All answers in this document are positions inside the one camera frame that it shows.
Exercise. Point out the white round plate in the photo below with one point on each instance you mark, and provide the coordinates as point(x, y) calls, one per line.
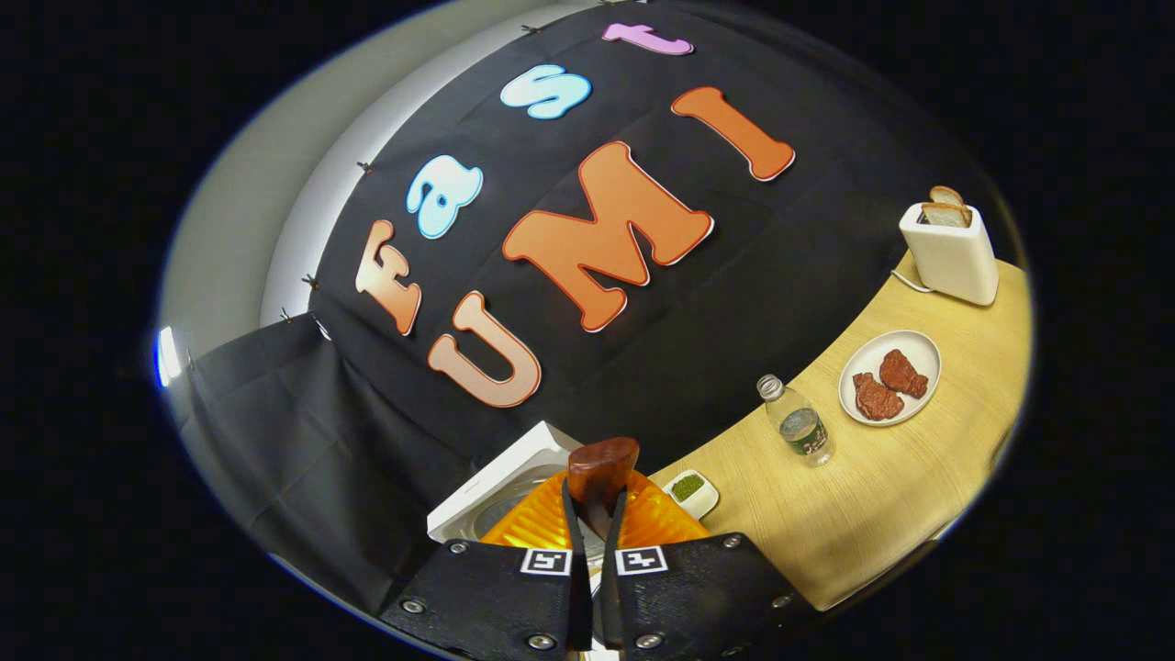
point(867, 353)

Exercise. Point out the red meat piece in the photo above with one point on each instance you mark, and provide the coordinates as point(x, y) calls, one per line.
point(877, 399)
point(904, 372)

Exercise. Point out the black backdrop cloth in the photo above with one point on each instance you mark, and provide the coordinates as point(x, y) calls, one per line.
point(734, 303)

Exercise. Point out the toast slice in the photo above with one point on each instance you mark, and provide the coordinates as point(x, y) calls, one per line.
point(945, 216)
point(945, 195)

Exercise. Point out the clear plastic water bottle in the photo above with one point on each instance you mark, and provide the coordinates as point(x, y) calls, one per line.
point(803, 431)

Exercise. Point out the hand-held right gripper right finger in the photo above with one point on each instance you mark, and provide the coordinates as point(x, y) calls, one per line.
point(610, 610)

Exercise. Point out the white toaster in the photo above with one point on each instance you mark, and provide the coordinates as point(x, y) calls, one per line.
point(955, 262)

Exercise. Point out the small white divided dish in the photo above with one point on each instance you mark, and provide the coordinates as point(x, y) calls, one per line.
point(698, 500)

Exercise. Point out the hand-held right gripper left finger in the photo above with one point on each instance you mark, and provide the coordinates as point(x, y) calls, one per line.
point(580, 610)

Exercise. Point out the white rice cooker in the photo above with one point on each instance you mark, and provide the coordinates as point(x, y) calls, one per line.
point(496, 482)

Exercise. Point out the brown wooden spoon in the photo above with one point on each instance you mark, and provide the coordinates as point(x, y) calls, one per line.
point(601, 468)

